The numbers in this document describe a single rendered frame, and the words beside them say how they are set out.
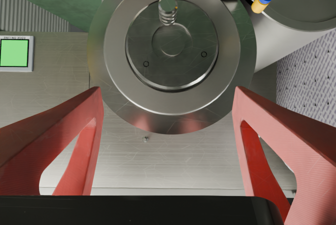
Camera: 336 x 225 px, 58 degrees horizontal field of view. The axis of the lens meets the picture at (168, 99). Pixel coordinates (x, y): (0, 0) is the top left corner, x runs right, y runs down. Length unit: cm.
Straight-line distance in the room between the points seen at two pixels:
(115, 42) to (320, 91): 25
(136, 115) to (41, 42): 42
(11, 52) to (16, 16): 302
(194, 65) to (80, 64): 40
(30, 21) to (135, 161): 333
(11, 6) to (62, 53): 304
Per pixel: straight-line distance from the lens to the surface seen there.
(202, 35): 25
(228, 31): 27
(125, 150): 59
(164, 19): 24
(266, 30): 31
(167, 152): 59
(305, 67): 44
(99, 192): 62
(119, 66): 26
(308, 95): 43
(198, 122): 26
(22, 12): 376
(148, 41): 25
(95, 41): 27
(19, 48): 66
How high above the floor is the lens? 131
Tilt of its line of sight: 4 degrees down
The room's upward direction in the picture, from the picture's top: 179 degrees counter-clockwise
